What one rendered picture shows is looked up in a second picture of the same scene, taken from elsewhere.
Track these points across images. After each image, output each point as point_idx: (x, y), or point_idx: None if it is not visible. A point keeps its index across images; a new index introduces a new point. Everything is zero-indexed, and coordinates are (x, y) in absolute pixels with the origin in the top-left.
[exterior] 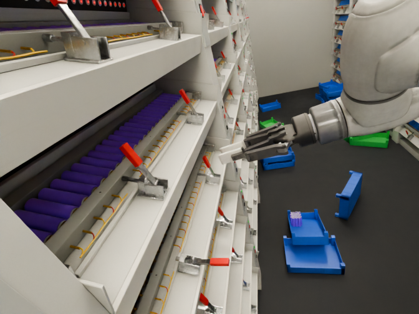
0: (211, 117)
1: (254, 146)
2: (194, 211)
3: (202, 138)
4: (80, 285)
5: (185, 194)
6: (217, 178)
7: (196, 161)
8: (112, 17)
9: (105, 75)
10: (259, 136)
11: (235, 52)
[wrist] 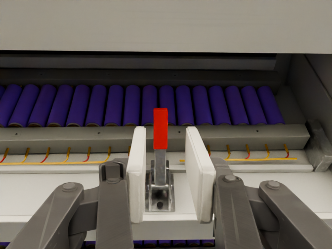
0: (301, 20)
1: (111, 213)
2: (23, 168)
3: (99, 19)
4: None
5: (61, 132)
6: (148, 194)
7: (212, 127)
8: None
9: None
10: (228, 233)
11: None
